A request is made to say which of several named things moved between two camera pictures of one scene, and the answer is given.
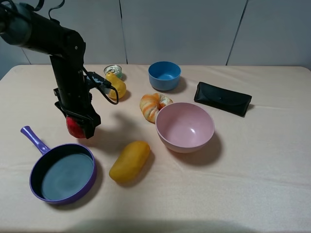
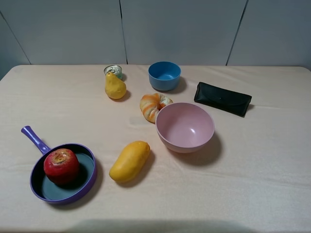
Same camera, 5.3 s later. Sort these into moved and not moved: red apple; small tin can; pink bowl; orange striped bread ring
Moved: red apple
Not moved: orange striped bread ring; pink bowl; small tin can
